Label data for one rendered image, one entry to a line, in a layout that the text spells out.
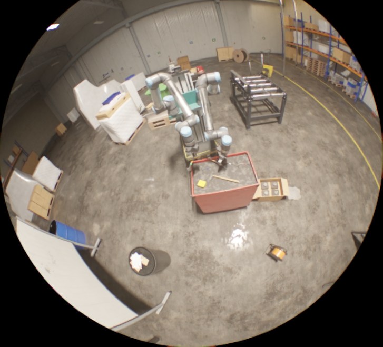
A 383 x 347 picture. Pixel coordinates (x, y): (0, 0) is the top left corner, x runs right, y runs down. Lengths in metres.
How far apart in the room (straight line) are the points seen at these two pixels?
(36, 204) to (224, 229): 6.81
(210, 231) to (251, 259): 0.81
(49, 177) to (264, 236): 7.83
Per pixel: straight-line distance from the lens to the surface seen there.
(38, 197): 6.97
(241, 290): 2.39
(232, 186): 1.45
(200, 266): 2.29
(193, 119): 1.23
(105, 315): 1.89
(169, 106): 1.89
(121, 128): 4.18
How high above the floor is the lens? 2.22
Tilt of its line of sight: 49 degrees down
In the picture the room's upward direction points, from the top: 21 degrees counter-clockwise
